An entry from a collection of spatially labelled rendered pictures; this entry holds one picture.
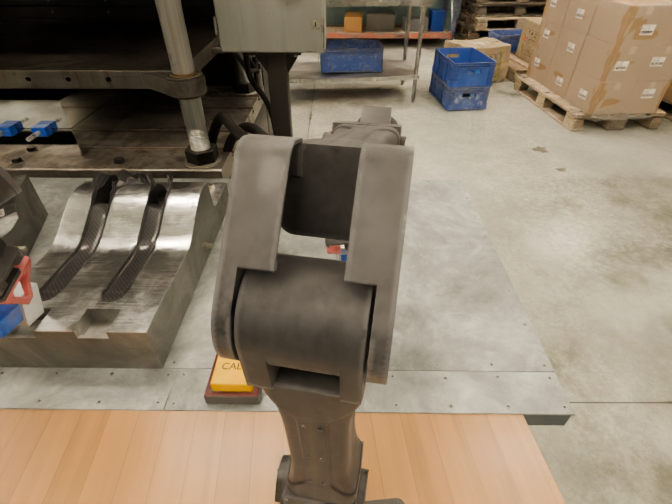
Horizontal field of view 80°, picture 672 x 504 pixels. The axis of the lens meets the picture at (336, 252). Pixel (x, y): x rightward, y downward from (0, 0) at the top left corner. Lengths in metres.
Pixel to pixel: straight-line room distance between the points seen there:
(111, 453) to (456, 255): 0.70
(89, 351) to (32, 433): 0.12
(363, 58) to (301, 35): 3.03
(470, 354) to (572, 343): 1.29
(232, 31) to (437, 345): 1.00
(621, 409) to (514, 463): 1.24
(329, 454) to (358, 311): 0.15
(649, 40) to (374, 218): 3.98
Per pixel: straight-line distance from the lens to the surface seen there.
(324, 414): 0.26
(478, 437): 0.64
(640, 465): 1.76
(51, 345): 0.76
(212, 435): 0.64
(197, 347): 0.73
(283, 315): 0.20
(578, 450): 1.69
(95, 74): 1.41
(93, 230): 0.91
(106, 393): 0.73
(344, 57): 4.26
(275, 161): 0.21
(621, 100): 4.22
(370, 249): 0.19
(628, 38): 4.02
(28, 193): 1.15
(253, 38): 1.29
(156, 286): 0.73
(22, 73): 1.52
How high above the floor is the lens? 1.35
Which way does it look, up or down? 39 degrees down
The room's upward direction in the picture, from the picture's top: straight up
